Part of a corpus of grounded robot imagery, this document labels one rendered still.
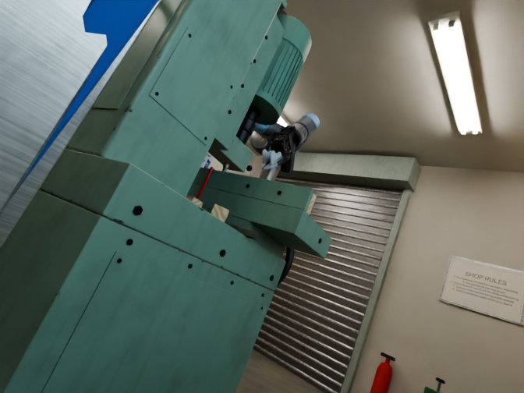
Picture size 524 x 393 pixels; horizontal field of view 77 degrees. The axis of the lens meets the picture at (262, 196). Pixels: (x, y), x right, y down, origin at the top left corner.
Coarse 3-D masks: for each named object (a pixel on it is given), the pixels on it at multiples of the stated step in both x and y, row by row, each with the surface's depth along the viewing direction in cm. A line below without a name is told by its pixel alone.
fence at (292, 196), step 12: (204, 168) 97; (216, 180) 93; (228, 180) 91; (240, 180) 89; (252, 180) 87; (264, 180) 85; (228, 192) 89; (240, 192) 87; (252, 192) 85; (264, 192) 83; (276, 192) 81; (288, 192) 80; (300, 192) 78; (312, 192) 77; (288, 204) 78; (300, 204) 76
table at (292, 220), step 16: (192, 192) 96; (208, 192) 92; (224, 192) 90; (208, 208) 90; (240, 208) 84; (256, 208) 82; (272, 208) 80; (288, 208) 78; (256, 224) 82; (272, 224) 78; (288, 224) 76; (304, 224) 77; (288, 240) 85; (304, 240) 78; (320, 240) 85; (320, 256) 88
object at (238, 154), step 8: (232, 144) 95; (240, 144) 98; (208, 152) 97; (216, 152) 95; (224, 152) 93; (232, 152) 96; (240, 152) 99; (248, 152) 102; (224, 160) 98; (232, 160) 97; (240, 160) 99; (248, 160) 102; (232, 168) 103; (240, 168) 100
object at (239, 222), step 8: (232, 224) 84; (240, 224) 82; (248, 224) 81; (264, 232) 87; (256, 240) 85; (264, 240) 88; (272, 240) 91; (272, 248) 92; (280, 248) 95; (280, 256) 96
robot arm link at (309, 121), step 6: (306, 114) 134; (312, 114) 133; (300, 120) 130; (306, 120) 129; (312, 120) 131; (318, 120) 133; (306, 126) 128; (312, 126) 130; (312, 132) 132; (306, 138) 135
